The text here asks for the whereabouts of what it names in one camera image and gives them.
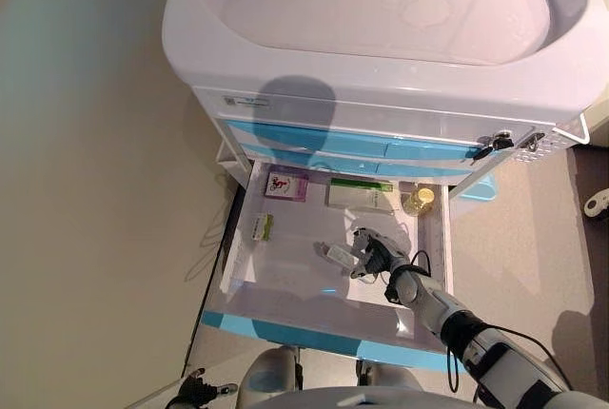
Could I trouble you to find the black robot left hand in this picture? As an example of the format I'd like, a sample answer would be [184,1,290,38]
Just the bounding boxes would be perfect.
[176,368,239,409]

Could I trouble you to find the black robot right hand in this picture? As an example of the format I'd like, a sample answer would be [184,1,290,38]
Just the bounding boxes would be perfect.
[349,226,413,286]

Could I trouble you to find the white and blue medicine box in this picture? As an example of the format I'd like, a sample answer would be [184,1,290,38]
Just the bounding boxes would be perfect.
[312,240,363,275]

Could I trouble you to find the blue and white cart drawer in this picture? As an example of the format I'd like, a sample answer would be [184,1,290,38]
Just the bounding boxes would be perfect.
[199,159,461,375]
[237,145,472,182]
[221,118,505,163]

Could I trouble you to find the large green white medicine box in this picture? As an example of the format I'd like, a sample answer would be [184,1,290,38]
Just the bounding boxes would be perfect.
[324,176,396,213]

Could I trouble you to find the pink and purple medicine box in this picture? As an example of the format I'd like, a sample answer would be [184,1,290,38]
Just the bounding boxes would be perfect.
[263,170,310,204]

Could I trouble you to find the small green white medicine box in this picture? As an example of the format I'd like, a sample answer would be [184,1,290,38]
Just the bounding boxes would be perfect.
[250,212,276,243]

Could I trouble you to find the white cart drawer with lock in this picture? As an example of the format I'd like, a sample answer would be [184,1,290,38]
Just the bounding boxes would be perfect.
[193,88,537,144]

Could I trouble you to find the yellow bottle with gold lid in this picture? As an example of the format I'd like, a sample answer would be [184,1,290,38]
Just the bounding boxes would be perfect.
[402,185,437,215]

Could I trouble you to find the silver robot left leg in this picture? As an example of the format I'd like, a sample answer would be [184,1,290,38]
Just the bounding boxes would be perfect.
[237,346,305,391]

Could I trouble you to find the silver robot leg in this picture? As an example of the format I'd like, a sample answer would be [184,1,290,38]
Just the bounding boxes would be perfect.
[237,346,305,391]
[356,360,424,394]

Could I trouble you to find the silver robot right leg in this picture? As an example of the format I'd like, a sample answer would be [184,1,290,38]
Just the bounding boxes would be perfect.
[356,360,424,394]

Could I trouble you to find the grey robot torso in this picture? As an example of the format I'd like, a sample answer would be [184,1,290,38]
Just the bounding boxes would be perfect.
[237,382,429,409]

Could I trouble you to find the black cart keys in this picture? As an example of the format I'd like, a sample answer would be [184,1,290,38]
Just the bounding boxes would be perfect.
[470,131,515,163]

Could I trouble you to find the metal cart latch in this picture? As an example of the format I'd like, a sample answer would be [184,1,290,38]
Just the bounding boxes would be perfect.
[522,132,546,153]

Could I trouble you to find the white medical cart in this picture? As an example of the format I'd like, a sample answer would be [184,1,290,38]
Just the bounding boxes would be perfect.
[160,0,609,220]

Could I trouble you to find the cart label sticker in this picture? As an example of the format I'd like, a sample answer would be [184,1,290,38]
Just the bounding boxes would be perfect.
[222,94,272,108]

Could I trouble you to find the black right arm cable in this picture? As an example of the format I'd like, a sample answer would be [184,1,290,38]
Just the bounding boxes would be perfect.
[408,249,572,389]

